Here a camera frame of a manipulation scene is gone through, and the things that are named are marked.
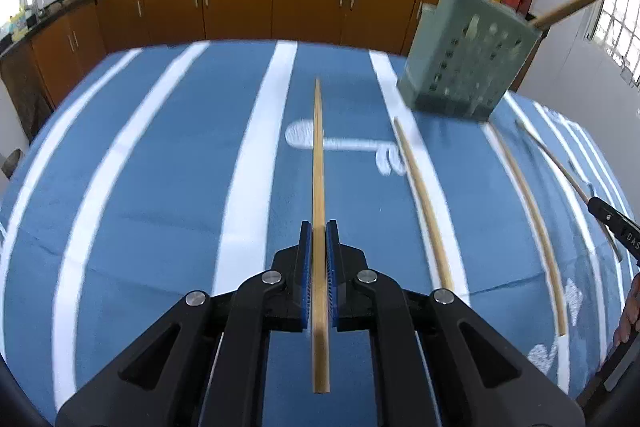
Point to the green perforated utensil holder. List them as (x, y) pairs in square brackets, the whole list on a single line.
[(465, 62)]

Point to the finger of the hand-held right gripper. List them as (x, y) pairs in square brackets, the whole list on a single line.
[(606, 216)]

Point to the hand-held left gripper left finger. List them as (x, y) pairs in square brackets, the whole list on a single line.
[(305, 277)]

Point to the person's right hand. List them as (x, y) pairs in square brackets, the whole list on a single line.
[(631, 307)]

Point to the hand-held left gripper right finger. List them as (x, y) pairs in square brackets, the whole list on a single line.
[(332, 277)]

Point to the yellow detergent bottle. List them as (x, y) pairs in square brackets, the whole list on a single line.
[(18, 27)]

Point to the brown base cabinets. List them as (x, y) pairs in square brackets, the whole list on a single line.
[(240, 2)]

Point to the barred window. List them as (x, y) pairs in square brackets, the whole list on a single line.
[(620, 17)]

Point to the wooden chopstick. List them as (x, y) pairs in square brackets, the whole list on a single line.
[(422, 202), (570, 7), (318, 157), (530, 217), (550, 152)]

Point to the blue striped tablecloth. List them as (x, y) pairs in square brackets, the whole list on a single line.
[(150, 232)]

